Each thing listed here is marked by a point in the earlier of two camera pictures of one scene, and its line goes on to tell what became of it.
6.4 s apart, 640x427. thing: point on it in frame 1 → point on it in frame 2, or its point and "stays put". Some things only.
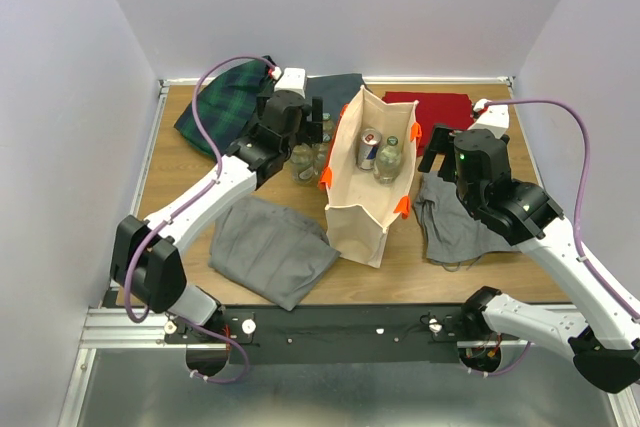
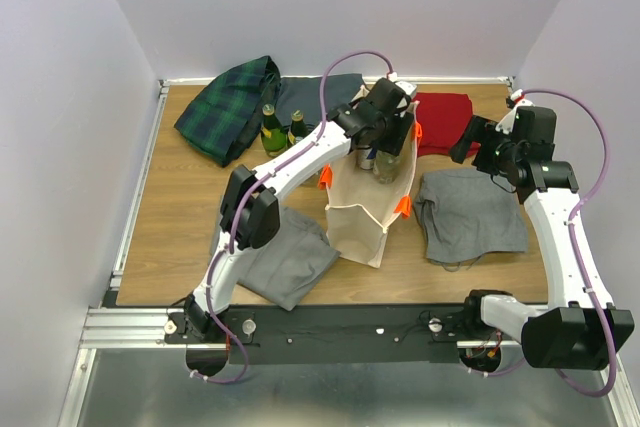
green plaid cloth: [227, 102] stays put
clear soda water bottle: [388, 162] stays put
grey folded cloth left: [270, 249] stays put
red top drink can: [369, 148] stays put
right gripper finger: [433, 147] → [459, 148]
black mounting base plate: [328, 334] stays put
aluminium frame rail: [111, 329] stays put
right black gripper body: [447, 168] → [497, 150]
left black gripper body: [309, 132] → [393, 133]
